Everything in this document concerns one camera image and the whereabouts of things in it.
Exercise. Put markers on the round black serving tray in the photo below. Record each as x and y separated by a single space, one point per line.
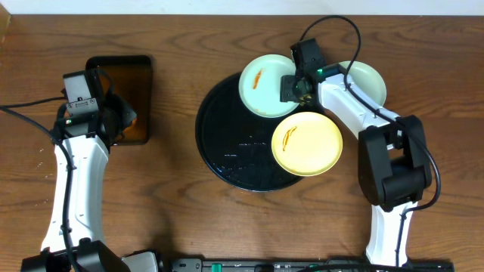
236 143

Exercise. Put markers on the green plate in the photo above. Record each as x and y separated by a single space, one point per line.
369 81
260 83

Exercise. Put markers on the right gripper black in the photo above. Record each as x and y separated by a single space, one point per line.
286 93

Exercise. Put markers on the orange green sponge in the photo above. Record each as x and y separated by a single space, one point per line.
130 122

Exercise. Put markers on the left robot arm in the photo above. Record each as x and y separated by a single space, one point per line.
86 127

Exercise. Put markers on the yellow plate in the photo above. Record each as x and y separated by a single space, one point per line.
306 144

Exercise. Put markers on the black rectangular water tray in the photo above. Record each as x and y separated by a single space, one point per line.
133 80

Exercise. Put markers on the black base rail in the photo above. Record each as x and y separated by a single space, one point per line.
280 265

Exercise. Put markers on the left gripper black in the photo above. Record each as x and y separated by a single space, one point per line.
119 106

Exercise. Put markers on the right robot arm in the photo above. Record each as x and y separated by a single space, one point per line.
394 164

